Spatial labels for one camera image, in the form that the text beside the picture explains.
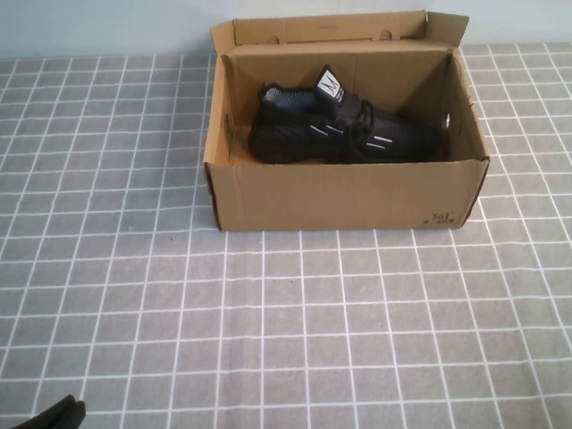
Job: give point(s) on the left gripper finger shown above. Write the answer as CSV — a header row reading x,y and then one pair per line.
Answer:
x,y
58,415
79,413

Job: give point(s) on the black knit sneaker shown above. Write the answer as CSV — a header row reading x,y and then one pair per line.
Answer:
x,y
286,143

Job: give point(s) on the grey white grid tablecloth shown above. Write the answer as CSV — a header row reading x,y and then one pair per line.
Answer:
x,y
313,335

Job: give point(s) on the brown cardboard shoe box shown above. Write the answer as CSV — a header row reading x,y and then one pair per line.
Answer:
x,y
357,201

